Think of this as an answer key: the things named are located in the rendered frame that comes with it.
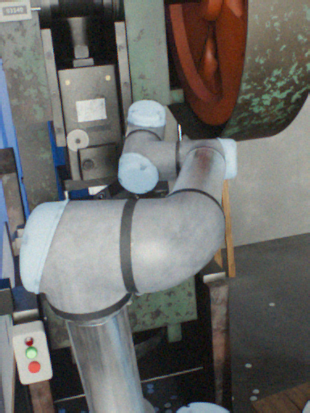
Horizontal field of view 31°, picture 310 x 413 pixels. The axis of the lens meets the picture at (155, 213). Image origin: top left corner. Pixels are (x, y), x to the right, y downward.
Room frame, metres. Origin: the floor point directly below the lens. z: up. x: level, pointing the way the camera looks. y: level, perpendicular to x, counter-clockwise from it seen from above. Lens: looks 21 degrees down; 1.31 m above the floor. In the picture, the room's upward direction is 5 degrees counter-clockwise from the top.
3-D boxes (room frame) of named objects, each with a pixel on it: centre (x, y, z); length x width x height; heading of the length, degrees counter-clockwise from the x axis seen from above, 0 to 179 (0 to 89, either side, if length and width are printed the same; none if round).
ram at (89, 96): (1.45, 0.15, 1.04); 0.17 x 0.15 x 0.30; 13
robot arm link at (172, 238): (0.81, -0.07, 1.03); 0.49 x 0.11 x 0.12; 169
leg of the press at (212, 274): (1.68, -0.07, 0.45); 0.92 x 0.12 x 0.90; 13
